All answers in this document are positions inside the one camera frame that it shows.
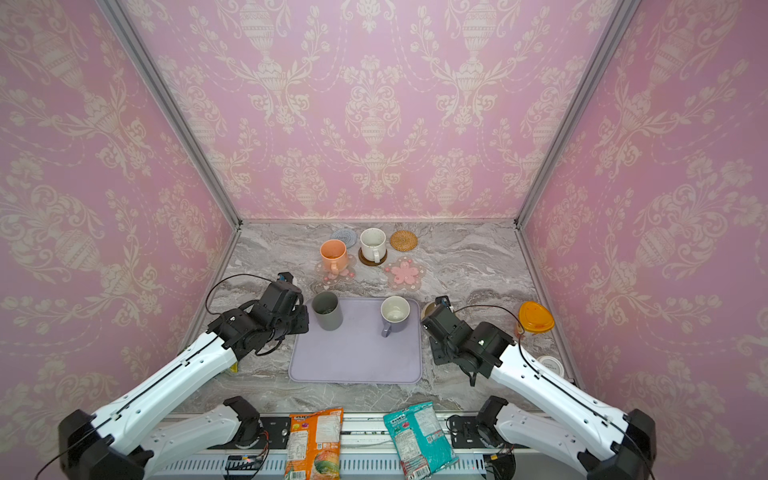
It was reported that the grey mug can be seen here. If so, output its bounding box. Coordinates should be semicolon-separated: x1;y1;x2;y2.
311;292;343;331

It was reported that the lavender mug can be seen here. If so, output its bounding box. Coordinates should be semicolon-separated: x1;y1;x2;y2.
380;296;411;338

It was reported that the pink flower silicone coaster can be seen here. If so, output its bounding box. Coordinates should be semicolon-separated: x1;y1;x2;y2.
384;256;427;292

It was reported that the peach orange mug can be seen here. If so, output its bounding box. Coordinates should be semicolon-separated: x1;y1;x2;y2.
320;239;348;273

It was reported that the blue woven round coaster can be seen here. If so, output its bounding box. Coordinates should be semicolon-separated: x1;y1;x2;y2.
331;228;358;249

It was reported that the brown wooden round coaster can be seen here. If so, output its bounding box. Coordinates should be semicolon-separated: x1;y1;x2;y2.
357;247;388;267

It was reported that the white mug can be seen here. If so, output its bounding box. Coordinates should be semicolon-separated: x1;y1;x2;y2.
360;228;387;265

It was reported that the beige yellow mug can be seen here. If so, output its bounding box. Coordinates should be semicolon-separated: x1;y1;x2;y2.
420;302;437;319

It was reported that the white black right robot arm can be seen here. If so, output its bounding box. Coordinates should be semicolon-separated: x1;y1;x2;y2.
422;306;657;479

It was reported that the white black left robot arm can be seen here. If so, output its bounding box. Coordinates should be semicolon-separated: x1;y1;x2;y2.
58;304;309;479

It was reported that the woven rattan round coaster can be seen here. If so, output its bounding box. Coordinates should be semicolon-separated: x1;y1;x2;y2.
390;230;419;252

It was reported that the lavender silicone tray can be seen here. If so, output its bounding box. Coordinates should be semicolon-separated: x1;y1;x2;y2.
288;297;422;384

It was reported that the teal snack bag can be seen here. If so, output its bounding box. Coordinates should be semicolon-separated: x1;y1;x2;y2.
383;402;458;480

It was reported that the orange snack bag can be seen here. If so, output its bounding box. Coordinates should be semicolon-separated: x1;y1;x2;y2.
284;408;344;480

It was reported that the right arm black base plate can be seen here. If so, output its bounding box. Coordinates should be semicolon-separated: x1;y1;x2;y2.
446;415;494;449

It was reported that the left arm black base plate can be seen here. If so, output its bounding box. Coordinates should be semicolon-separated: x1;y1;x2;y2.
256;415;291;450

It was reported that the aluminium front rail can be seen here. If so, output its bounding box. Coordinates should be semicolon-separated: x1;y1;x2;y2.
116;411;625;455

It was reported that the aluminium frame post left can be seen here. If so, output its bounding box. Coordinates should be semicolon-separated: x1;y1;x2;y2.
96;0;242;230

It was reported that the aluminium frame post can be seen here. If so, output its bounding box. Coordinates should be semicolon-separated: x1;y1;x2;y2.
516;0;641;231
96;0;242;230

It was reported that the aluminium frame post right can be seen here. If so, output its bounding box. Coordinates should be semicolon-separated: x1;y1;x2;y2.
516;0;641;231

